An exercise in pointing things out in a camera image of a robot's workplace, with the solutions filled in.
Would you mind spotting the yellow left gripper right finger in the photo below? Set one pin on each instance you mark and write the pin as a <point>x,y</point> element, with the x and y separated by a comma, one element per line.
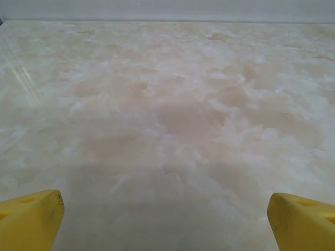
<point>306,227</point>

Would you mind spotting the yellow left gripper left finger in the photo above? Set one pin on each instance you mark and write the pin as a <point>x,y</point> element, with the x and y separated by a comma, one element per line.
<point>26,227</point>

